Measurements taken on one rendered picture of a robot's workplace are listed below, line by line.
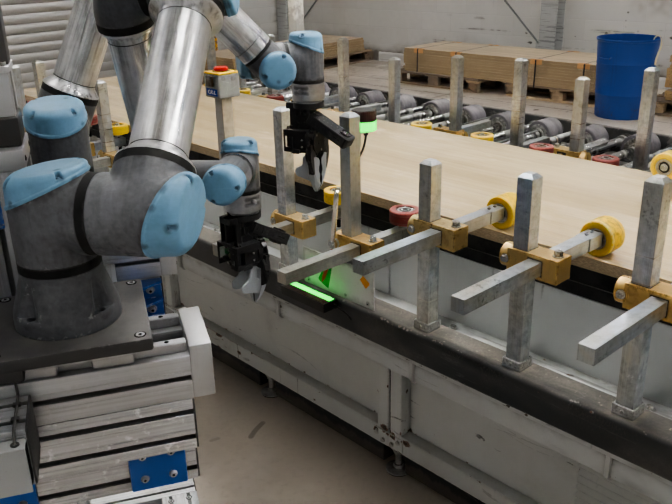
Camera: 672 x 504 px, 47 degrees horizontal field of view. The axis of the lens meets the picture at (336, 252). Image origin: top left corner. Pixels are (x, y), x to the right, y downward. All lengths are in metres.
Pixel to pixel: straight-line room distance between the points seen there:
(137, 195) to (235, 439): 1.74
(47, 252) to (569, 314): 1.17
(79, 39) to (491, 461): 1.48
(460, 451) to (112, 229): 1.47
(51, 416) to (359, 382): 1.43
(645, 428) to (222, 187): 0.90
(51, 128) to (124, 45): 0.28
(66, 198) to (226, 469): 1.62
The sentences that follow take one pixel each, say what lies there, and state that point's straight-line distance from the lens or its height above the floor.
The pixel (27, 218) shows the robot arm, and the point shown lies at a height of 1.21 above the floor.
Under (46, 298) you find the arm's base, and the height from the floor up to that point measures 1.10.
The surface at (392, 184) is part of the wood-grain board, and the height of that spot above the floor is 0.90.
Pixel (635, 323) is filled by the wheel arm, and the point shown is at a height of 0.96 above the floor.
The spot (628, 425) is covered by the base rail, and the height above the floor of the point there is 0.70.
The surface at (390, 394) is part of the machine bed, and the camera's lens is 2.35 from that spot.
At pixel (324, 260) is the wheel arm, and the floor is 0.86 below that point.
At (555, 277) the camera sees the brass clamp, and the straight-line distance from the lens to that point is 1.54.
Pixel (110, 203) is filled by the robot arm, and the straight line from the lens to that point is 1.06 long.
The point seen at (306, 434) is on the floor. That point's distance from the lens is 2.70.
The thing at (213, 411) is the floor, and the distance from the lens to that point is 2.86.
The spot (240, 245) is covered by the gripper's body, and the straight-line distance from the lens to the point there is 1.62.
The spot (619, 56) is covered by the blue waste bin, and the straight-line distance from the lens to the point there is 7.37.
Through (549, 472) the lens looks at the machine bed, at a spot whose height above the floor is 0.28.
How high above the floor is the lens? 1.54
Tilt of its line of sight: 22 degrees down
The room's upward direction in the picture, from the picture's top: 1 degrees counter-clockwise
